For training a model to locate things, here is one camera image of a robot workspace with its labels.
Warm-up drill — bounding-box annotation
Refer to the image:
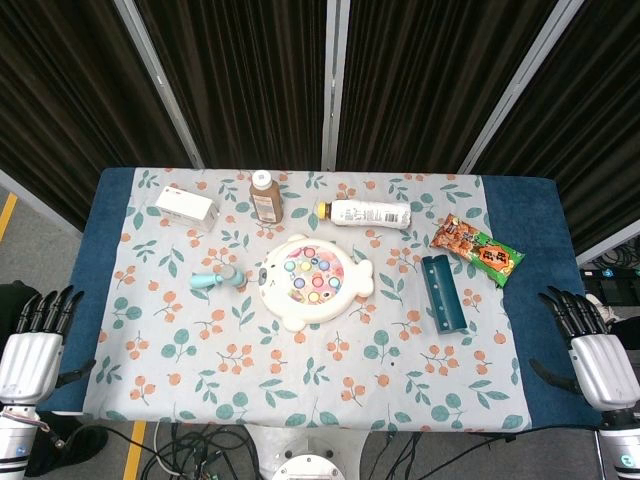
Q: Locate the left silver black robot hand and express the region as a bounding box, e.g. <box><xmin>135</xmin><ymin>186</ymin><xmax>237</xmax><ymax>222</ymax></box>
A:
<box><xmin>0</xmin><ymin>284</ymin><xmax>97</xmax><ymax>407</ymax></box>

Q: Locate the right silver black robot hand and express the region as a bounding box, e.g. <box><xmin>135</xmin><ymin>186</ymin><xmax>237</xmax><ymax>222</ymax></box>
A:
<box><xmin>528</xmin><ymin>285</ymin><xmax>640</xmax><ymax>414</ymax></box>

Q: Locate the light blue toy hammer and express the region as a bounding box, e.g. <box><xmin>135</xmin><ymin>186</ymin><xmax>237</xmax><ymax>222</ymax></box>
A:
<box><xmin>188</xmin><ymin>263</ymin><xmax>249</xmax><ymax>291</ymax></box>

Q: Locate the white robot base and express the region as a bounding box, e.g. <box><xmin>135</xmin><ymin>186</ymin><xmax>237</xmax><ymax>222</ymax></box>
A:
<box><xmin>247</xmin><ymin>424</ymin><xmax>371</xmax><ymax>480</ymax></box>

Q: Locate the white whack-a-mole game toy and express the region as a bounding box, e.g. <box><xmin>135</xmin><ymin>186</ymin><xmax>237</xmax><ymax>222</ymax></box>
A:
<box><xmin>258</xmin><ymin>233</ymin><xmax>375</xmax><ymax>332</ymax></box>

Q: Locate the black power strip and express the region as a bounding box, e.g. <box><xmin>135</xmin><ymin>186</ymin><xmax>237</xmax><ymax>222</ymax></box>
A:
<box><xmin>579</xmin><ymin>266</ymin><xmax>640</xmax><ymax>282</ymax></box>

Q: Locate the dark blue table cover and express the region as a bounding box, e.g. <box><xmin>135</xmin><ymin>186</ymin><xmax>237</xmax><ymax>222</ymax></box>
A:
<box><xmin>37</xmin><ymin>167</ymin><xmax>609</xmax><ymax>431</ymax></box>

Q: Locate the teal plastic tray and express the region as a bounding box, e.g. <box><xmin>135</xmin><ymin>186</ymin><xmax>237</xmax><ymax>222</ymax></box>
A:
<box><xmin>420</xmin><ymin>253</ymin><xmax>469</xmax><ymax>336</ymax></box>

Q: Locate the orange green snack packet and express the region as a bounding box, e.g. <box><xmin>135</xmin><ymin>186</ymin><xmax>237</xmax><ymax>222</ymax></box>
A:
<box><xmin>429</xmin><ymin>213</ymin><xmax>526</xmax><ymax>289</ymax></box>

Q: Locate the white cardboard box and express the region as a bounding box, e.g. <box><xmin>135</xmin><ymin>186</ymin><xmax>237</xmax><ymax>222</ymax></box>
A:
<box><xmin>154</xmin><ymin>185</ymin><xmax>220</xmax><ymax>232</ymax></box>

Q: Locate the dark pleated curtain panel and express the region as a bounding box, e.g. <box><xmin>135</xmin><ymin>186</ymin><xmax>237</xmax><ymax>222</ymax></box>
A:
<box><xmin>133</xmin><ymin>0</ymin><xmax>331</xmax><ymax>171</ymax></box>
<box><xmin>0</xmin><ymin>0</ymin><xmax>197</xmax><ymax>232</ymax></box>
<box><xmin>336</xmin><ymin>0</ymin><xmax>557</xmax><ymax>174</ymax></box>
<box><xmin>471</xmin><ymin>0</ymin><xmax>640</xmax><ymax>256</ymax></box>

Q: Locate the floral printed tablecloth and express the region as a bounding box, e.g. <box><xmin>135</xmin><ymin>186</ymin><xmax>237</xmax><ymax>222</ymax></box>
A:
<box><xmin>82</xmin><ymin>167</ymin><xmax>532</xmax><ymax>434</ymax></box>

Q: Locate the white-labelled drink bottle yellow cap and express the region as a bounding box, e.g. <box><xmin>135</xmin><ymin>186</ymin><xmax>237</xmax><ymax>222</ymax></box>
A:
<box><xmin>317</xmin><ymin>198</ymin><xmax>412</xmax><ymax>231</ymax></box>

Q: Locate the brown juice bottle white cap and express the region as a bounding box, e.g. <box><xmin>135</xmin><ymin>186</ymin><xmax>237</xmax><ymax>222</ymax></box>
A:
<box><xmin>248</xmin><ymin>169</ymin><xmax>285</xmax><ymax>225</ymax></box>

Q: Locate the grey metal partition rail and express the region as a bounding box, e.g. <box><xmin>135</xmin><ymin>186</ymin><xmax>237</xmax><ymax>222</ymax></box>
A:
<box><xmin>574</xmin><ymin>231</ymin><xmax>640</xmax><ymax>267</ymax></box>

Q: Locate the long black floor cable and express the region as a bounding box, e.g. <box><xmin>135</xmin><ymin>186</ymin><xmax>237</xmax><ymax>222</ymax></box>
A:
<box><xmin>369</xmin><ymin>427</ymin><xmax>601</xmax><ymax>480</ymax></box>

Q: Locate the white floor cable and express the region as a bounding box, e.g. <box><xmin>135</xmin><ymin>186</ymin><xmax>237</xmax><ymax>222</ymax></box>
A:
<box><xmin>152</xmin><ymin>422</ymin><xmax>182</xmax><ymax>477</ymax></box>

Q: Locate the black floor cable bundle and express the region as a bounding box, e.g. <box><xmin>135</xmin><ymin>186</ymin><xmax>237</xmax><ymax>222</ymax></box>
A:
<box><xmin>142</xmin><ymin>423</ymin><xmax>261</xmax><ymax>480</ymax></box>

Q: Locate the grey metal partition post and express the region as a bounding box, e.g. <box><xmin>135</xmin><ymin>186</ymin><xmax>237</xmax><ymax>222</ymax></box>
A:
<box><xmin>321</xmin><ymin>0</ymin><xmax>351</xmax><ymax>172</ymax></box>
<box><xmin>112</xmin><ymin>0</ymin><xmax>205</xmax><ymax>169</ymax></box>
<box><xmin>457</xmin><ymin>0</ymin><xmax>586</xmax><ymax>175</ymax></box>

